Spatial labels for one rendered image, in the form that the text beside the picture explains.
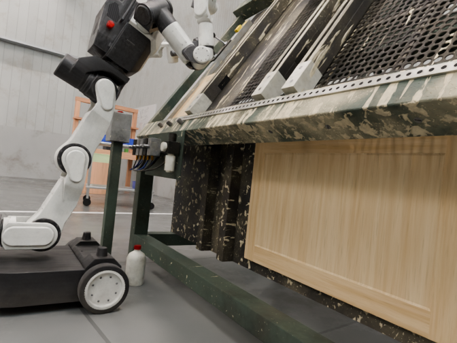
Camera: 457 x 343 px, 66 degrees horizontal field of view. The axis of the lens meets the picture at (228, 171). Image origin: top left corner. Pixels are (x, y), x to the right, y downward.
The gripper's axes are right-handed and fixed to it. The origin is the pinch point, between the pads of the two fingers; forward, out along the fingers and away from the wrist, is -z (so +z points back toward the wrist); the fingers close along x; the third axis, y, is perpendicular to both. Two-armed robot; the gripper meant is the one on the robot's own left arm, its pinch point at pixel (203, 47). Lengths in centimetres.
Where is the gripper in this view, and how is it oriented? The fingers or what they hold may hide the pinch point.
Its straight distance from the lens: 244.3
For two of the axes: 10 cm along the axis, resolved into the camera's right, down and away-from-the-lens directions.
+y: 5.3, 0.5, -8.4
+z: -8.1, 3.1, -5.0
